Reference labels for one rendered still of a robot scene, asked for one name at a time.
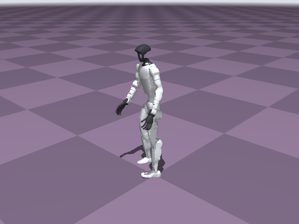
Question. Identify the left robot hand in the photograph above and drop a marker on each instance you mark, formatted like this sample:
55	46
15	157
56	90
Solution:
149	121

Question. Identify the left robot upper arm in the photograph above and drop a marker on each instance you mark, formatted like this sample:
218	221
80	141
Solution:
155	74

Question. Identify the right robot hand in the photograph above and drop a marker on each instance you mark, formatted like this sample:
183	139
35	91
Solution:
121	107

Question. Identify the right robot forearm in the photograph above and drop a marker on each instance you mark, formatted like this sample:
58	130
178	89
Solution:
131	94

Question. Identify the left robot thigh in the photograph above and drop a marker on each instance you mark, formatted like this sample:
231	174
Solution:
152	133

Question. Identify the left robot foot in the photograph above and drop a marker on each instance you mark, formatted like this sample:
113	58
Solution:
150	174

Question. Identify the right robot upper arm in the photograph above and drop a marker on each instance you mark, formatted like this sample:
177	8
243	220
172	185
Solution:
137	82

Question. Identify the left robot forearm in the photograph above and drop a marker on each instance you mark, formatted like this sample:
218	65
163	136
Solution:
156	101

